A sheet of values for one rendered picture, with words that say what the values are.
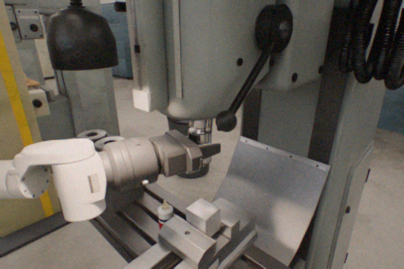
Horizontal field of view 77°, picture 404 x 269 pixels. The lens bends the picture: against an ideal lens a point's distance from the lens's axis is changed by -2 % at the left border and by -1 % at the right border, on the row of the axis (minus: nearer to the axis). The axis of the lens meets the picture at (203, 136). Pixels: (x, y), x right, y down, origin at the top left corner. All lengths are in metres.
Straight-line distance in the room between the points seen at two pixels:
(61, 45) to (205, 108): 0.21
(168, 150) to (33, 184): 0.23
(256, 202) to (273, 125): 0.25
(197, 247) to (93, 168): 0.27
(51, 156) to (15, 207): 1.97
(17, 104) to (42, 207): 0.84
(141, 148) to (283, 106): 0.51
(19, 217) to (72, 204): 2.01
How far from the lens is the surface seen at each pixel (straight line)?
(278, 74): 0.50
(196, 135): 0.49
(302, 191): 0.83
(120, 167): 0.43
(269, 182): 0.87
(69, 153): 0.42
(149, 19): 0.38
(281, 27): 0.43
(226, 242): 0.64
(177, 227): 0.61
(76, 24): 0.30
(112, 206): 0.85
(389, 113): 4.71
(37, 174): 0.51
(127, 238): 0.77
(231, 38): 0.38
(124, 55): 7.75
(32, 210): 2.45
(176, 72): 0.39
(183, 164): 0.47
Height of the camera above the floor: 1.46
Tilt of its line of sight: 23 degrees down
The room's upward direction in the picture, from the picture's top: straight up
